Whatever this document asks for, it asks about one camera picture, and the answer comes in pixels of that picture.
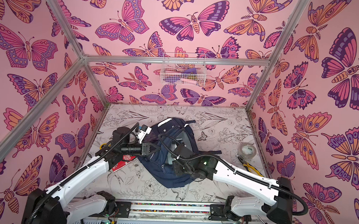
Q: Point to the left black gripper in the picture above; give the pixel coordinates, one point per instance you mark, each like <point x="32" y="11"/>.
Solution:
<point x="146" y="149"/>

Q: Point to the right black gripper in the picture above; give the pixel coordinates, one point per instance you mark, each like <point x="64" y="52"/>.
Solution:
<point x="176" y="151"/>

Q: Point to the navy blue student backpack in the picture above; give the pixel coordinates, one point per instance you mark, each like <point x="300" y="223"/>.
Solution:
<point x="169" y="134"/>

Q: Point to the red thin booklet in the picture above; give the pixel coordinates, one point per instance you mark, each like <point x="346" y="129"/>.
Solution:
<point x="126" y="159"/>

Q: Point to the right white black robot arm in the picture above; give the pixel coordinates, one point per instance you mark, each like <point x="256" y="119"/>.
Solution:
<point x="272" y="198"/>

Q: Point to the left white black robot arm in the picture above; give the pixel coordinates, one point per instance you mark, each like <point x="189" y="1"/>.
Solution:
<point x="52" y="205"/>

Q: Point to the clear tape roll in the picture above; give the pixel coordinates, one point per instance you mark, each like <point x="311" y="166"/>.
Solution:
<point x="247" y="151"/>

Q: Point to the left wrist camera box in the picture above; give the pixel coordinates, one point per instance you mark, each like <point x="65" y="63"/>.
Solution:
<point x="142" y="132"/>

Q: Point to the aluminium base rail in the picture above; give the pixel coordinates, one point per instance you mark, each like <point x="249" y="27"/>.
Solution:
<point x="148" y="212"/>

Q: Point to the yellow handled pliers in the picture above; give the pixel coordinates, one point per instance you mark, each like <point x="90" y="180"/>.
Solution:
<point x="249" y="167"/>

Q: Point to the white wire wall basket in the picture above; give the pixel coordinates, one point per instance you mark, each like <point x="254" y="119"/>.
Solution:
<point x="183" y="69"/>

